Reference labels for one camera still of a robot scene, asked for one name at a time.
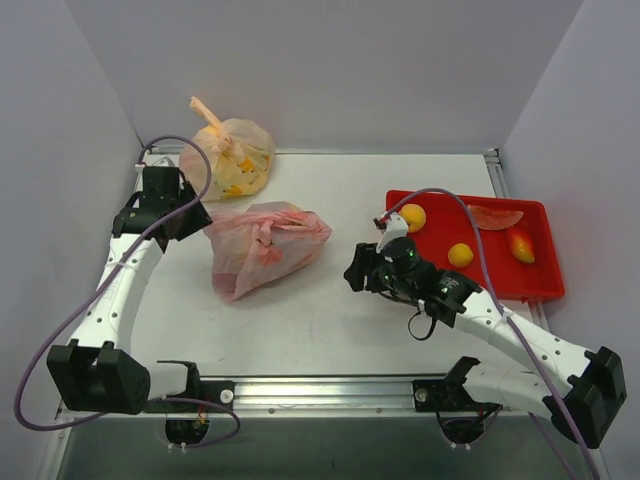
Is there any pink plastic bag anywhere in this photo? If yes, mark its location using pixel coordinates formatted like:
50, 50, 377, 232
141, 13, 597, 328
204, 202, 333, 303

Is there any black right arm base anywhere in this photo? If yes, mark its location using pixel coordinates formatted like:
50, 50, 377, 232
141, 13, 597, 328
412, 357, 502, 450

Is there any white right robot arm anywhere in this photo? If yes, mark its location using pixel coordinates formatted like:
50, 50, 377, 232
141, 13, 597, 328
344, 237, 627, 449

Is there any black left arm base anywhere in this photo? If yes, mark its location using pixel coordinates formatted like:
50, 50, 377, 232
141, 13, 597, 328
144, 360, 242, 452

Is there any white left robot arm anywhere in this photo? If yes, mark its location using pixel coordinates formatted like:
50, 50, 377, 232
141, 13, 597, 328
46, 166, 211, 414

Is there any orange fruit with leaf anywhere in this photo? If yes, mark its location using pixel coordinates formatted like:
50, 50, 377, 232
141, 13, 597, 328
398, 203, 427, 233

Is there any orange plastic bag with fruit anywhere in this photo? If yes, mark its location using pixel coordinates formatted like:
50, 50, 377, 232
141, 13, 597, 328
179, 97, 275, 202

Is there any small yellow lemon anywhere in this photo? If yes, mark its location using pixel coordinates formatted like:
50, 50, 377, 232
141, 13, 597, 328
447, 243, 474, 269

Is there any watermelon slice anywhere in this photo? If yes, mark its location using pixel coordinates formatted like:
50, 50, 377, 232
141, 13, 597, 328
468, 205, 524, 231

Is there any red plastic tray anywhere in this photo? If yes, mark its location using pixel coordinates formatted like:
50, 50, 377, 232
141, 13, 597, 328
409, 193, 565, 302

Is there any red yellow mango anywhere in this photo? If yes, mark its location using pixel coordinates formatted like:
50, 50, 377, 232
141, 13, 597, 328
506, 226, 536, 264

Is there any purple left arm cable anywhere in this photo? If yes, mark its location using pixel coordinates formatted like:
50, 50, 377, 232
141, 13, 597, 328
13, 134, 242, 441

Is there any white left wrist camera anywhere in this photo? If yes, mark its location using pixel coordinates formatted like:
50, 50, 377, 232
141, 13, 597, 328
134, 156, 176, 173

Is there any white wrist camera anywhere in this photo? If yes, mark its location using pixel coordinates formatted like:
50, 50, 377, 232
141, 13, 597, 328
134, 156, 176, 173
374, 212, 408, 253

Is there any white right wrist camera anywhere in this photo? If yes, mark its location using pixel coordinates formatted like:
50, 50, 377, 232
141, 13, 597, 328
374, 212, 408, 253

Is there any aluminium front rail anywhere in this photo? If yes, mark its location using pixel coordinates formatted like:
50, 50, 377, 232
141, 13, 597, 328
56, 367, 551, 418

